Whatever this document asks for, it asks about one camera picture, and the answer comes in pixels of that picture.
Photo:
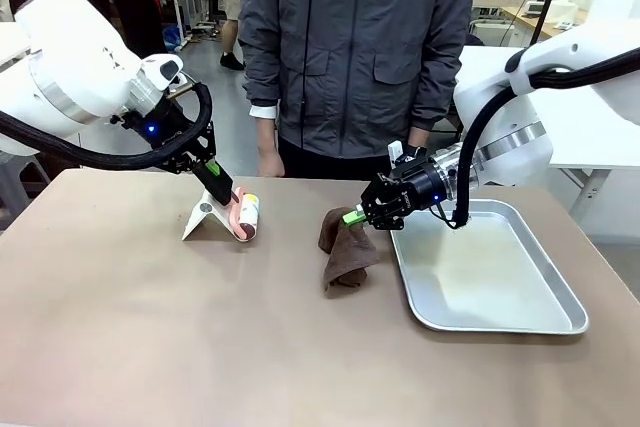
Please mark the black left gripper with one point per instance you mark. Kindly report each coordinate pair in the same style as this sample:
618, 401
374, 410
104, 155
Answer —
160, 129

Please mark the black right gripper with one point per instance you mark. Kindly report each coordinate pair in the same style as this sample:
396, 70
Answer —
420, 187

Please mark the brown terry cloth towel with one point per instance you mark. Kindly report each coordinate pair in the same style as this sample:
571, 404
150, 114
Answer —
345, 257

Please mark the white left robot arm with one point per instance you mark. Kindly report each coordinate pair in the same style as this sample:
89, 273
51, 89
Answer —
75, 72

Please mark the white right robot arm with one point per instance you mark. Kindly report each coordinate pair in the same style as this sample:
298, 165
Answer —
500, 107

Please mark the person's left forearm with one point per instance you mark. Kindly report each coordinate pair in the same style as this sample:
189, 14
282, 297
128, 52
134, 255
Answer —
435, 97

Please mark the person's right forearm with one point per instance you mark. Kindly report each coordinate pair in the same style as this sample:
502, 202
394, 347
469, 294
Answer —
262, 92

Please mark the person's right hand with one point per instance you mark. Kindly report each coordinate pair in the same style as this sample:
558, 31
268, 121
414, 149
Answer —
270, 157

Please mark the person's left hand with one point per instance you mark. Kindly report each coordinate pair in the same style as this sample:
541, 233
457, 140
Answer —
417, 139

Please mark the silver metal tray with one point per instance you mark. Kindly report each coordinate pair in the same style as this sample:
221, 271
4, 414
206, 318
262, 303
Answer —
490, 272

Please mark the blue plastic bag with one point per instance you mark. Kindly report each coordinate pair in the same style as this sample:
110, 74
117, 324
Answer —
173, 38

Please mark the person in grey jacket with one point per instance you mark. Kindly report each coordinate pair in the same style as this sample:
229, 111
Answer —
350, 47

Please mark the grey stool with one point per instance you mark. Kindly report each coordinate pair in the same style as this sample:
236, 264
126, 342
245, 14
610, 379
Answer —
15, 182

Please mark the wooden background desk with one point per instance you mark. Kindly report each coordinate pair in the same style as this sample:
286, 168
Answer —
525, 19

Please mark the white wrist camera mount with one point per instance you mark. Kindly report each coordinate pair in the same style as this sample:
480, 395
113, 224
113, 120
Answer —
396, 151

